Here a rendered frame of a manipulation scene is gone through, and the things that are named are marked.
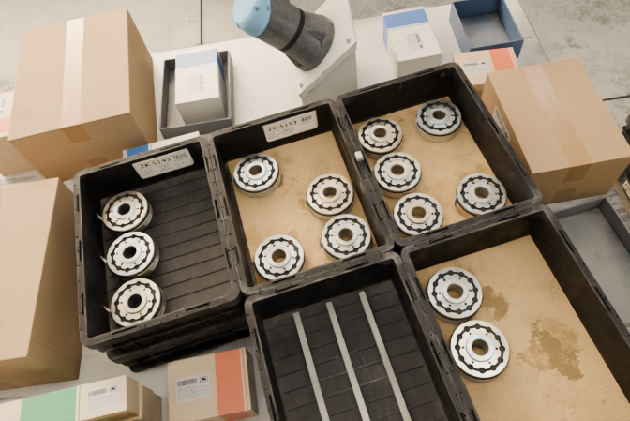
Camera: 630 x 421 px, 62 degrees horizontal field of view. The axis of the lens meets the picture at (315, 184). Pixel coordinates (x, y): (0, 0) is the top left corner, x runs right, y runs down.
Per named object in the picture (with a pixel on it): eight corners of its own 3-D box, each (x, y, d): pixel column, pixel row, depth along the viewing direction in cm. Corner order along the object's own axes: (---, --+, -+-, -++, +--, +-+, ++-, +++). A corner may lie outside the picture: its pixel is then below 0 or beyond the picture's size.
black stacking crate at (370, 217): (219, 164, 126) (206, 135, 117) (336, 129, 128) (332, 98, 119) (255, 317, 105) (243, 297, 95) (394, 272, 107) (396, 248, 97)
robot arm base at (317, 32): (294, 45, 147) (266, 30, 142) (329, 7, 139) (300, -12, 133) (302, 82, 139) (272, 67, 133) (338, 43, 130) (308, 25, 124)
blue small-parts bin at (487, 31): (448, 20, 160) (451, 1, 154) (497, 12, 160) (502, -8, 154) (466, 67, 149) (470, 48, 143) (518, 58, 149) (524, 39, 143)
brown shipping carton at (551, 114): (476, 114, 140) (487, 72, 126) (557, 99, 140) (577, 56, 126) (516, 210, 124) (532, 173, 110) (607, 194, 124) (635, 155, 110)
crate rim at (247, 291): (207, 140, 118) (204, 133, 116) (334, 103, 120) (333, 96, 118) (245, 302, 97) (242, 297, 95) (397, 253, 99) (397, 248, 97)
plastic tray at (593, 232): (517, 230, 121) (523, 219, 117) (598, 206, 122) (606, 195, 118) (579, 342, 107) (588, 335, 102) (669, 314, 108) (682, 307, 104)
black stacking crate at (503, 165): (337, 128, 128) (334, 97, 119) (450, 95, 130) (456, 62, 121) (396, 272, 107) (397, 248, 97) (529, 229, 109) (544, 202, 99)
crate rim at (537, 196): (334, 103, 120) (333, 96, 118) (455, 67, 122) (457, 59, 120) (397, 253, 99) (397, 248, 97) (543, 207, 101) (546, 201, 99)
